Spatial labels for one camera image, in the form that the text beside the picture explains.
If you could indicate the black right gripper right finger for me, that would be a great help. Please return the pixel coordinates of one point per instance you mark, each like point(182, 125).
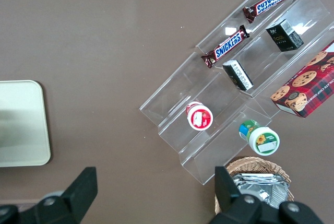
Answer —
point(232, 198)

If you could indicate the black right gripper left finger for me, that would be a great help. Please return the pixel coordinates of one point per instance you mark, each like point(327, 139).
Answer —
point(75, 195)

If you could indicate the light tan wicker basket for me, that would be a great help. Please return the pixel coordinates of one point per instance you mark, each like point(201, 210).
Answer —
point(261, 164)

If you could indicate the cream plastic tray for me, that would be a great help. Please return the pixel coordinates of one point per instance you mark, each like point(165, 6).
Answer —
point(21, 123)

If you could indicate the silver foil container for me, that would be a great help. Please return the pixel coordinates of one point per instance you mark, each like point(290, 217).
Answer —
point(263, 190)

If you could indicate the green lidded yogurt cup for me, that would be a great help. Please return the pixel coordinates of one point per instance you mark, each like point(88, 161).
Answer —
point(262, 140)

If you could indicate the red lidded yogurt cup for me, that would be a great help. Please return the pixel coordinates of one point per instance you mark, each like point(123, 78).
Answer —
point(200, 118)

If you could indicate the clear acrylic stepped display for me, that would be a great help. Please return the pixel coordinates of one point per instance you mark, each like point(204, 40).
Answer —
point(182, 98)

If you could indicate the small black box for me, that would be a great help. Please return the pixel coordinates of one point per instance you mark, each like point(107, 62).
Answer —
point(284, 36)
point(238, 75)

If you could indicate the red plaid cookie box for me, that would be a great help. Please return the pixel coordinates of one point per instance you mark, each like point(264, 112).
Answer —
point(310, 85)

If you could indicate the brown Snickers bar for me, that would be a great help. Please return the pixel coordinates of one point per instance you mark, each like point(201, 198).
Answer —
point(270, 1)
point(227, 46)

